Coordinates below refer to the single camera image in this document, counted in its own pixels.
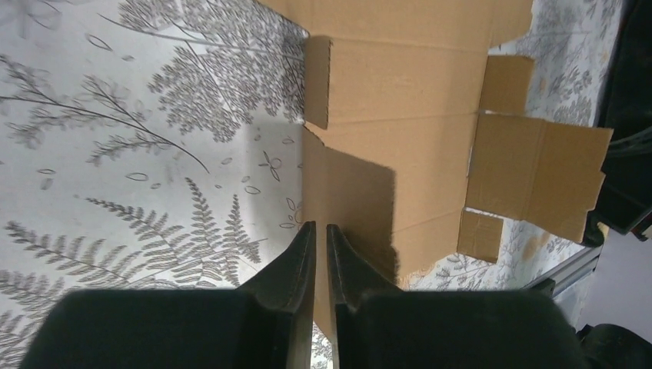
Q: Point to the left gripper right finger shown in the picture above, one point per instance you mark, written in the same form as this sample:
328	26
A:
379	325

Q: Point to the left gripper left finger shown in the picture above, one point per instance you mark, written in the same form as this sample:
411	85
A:
264	323

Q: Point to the brown cardboard box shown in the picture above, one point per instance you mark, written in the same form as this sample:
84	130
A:
416	143

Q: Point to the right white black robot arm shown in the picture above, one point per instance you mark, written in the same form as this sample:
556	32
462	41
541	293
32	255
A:
624	202

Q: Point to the floral patterned table mat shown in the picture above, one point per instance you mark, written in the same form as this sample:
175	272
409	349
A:
158	145

